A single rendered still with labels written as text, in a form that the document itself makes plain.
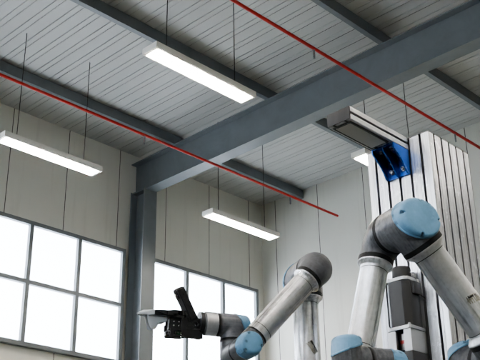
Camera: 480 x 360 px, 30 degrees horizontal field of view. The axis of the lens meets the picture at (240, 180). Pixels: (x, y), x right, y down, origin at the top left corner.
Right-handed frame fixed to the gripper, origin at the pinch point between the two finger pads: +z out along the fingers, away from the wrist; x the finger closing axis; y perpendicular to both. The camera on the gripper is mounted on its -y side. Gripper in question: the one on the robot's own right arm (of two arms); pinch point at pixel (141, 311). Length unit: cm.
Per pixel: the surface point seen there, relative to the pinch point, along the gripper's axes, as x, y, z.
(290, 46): 726, -480, -351
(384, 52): 662, -463, -456
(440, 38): 586, -455, -492
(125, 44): 791, -471, -144
